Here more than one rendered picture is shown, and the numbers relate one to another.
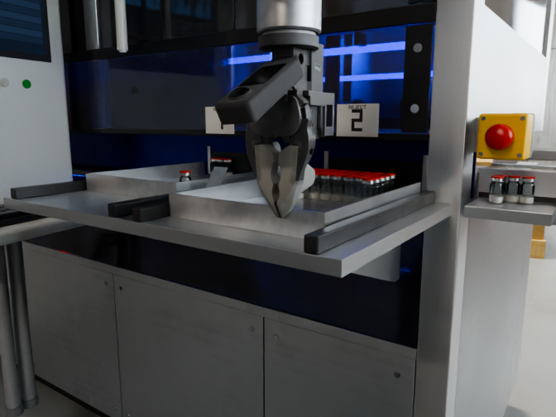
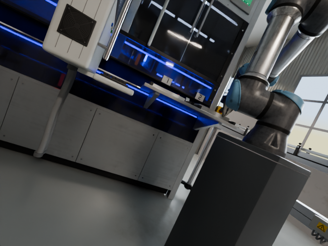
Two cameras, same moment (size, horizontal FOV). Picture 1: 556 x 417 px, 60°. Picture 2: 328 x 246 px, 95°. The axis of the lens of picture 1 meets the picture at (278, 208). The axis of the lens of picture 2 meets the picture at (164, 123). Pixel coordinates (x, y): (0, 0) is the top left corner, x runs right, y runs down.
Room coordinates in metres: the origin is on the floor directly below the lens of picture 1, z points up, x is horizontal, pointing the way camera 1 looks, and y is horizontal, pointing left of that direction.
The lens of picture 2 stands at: (0.16, 1.05, 0.77)
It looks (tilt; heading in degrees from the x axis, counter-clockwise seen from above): 4 degrees down; 310
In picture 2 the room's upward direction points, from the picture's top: 24 degrees clockwise
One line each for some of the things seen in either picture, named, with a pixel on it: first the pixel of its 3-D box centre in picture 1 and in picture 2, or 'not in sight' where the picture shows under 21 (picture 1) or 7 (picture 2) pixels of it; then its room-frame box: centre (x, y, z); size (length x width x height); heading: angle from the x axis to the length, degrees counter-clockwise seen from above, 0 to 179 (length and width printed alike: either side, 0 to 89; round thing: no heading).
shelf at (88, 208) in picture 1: (232, 203); (182, 106); (0.87, 0.08, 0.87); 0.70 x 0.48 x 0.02; 55
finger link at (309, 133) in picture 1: (294, 142); not in sight; (0.56, -0.02, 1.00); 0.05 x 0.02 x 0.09; 55
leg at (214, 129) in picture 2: not in sight; (200, 158); (0.82, -0.56, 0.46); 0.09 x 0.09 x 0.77; 55
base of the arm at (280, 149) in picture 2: not in sight; (267, 138); (0.24, 0.34, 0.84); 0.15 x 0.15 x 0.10
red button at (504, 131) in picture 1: (500, 136); not in sight; (0.75, -0.34, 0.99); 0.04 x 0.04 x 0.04; 55
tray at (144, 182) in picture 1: (193, 178); (163, 93); (1.02, 0.18, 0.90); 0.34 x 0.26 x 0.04; 145
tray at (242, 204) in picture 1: (305, 198); (203, 111); (0.76, -0.04, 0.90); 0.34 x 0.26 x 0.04; 145
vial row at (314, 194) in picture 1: (332, 187); not in sight; (0.83, -0.09, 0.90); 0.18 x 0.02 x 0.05; 55
